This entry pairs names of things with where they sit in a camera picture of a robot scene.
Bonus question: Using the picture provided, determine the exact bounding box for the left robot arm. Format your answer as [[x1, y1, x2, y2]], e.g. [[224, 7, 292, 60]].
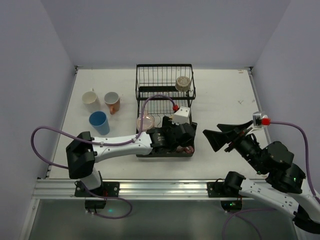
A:
[[66, 116, 198, 190]]

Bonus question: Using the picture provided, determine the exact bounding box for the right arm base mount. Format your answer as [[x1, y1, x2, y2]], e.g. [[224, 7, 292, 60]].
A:
[[206, 178, 244, 213]]

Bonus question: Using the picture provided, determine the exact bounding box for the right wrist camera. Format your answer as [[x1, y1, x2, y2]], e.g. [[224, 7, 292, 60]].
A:
[[248, 111, 271, 134]]

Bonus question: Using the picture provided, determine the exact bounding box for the aluminium mounting rail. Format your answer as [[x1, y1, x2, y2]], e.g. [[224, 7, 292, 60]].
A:
[[31, 177, 298, 201]]

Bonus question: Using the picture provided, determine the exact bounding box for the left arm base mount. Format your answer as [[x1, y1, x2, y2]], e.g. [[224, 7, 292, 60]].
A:
[[74, 180, 120, 213]]

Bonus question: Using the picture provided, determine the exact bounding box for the iridescent pink mug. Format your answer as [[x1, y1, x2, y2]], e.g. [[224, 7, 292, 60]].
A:
[[136, 114, 155, 132]]

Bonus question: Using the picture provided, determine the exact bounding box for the black wire dish rack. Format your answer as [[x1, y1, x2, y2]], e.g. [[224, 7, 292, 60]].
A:
[[135, 64, 196, 158]]

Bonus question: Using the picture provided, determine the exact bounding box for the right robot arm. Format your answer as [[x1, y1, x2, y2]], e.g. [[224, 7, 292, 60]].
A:
[[203, 117, 320, 234]]

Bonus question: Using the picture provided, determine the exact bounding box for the pink floral mug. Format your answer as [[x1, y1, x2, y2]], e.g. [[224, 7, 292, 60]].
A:
[[175, 146, 195, 154]]

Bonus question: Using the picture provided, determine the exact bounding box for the blue tumbler cup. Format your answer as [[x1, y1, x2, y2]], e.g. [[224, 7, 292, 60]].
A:
[[89, 111, 110, 135]]

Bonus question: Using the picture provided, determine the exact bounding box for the salmon floral mug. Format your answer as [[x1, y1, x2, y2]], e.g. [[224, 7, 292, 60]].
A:
[[104, 92, 121, 115]]

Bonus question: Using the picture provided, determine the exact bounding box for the beige speckled cup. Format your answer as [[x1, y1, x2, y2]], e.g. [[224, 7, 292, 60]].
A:
[[175, 76, 191, 92]]

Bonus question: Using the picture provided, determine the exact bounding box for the white ceramic mug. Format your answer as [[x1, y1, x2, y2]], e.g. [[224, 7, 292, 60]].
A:
[[81, 88, 101, 113]]

